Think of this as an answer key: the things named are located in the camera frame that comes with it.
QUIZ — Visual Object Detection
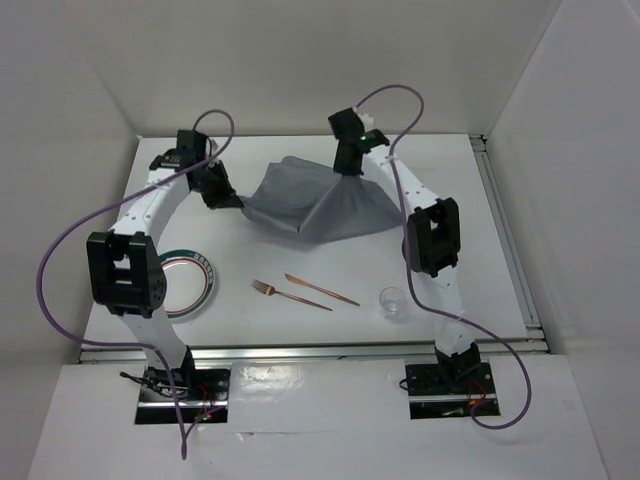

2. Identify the clear glass cup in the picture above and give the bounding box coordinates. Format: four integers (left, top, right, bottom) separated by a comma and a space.
378, 287, 407, 321

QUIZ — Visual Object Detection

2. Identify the white plate green red rim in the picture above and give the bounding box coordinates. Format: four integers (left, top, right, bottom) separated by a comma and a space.
160, 249, 217, 324

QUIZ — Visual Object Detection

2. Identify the copper fork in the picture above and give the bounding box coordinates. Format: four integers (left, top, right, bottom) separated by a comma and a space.
251, 279, 332, 311

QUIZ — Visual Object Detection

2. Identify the copper knife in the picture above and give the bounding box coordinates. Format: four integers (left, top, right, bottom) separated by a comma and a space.
284, 273, 361, 307

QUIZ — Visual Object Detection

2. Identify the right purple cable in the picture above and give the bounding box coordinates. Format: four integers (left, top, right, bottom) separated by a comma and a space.
353, 85, 532, 430

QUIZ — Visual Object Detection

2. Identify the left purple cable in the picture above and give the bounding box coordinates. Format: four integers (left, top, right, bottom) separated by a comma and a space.
35, 108, 236, 461

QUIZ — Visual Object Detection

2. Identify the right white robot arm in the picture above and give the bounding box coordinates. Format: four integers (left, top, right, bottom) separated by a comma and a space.
328, 108, 481, 392

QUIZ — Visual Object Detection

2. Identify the grey cloth placemat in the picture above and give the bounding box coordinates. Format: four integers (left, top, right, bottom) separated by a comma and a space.
241, 156, 402, 244

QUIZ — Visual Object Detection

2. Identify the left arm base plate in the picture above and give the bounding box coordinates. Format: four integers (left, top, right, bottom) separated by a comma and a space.
120, 368, 231, 425

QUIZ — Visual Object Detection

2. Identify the purple cable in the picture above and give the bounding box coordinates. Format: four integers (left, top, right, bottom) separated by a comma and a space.
353, 85, 532, 430
35, 108, 236, 461

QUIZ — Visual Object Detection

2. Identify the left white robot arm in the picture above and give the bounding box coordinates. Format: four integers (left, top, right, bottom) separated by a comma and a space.
86, 129, 242, 399

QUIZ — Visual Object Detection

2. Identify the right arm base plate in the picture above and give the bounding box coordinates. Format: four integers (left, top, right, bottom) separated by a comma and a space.
398, 362, 501, 420

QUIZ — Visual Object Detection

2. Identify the aluminium front rail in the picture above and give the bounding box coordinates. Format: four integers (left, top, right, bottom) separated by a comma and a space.
79, 337, 550, 364

